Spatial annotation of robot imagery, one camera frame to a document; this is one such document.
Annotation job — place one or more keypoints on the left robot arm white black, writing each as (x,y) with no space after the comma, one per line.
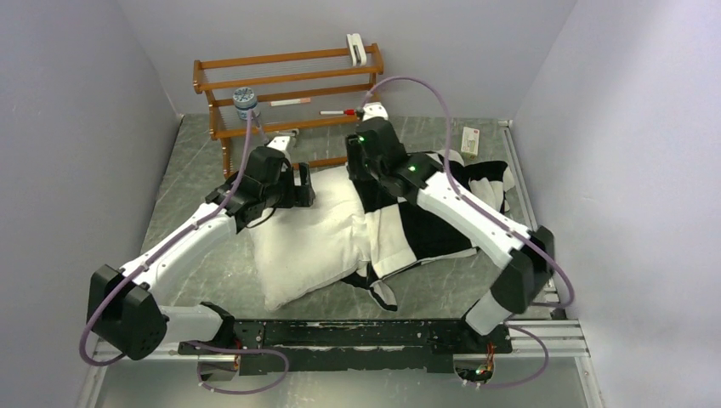
(127,307)

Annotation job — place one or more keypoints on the black white checkered pillowcase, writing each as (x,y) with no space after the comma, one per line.
(401,236)

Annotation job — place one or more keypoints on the white clip on rack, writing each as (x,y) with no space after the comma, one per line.
(356,49)

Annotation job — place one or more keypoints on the white pillow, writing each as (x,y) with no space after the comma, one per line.
(303,249)

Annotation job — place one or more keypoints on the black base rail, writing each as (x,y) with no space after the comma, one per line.
(361,345)

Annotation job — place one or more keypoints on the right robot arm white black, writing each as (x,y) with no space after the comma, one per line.
(386,176)

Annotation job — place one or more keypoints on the wooden shelf rack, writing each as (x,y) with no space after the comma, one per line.
(326,76)

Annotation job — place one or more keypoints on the white marker red cap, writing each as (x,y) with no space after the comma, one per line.
(348,112)

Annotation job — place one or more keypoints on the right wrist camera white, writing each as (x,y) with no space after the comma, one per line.
(372,110)

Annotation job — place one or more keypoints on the white marker pink cap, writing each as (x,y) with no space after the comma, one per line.
(287,102)

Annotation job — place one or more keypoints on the small white green box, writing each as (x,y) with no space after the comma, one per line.
(470,142)

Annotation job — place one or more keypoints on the blue white round jar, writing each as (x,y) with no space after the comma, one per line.
(245,101)

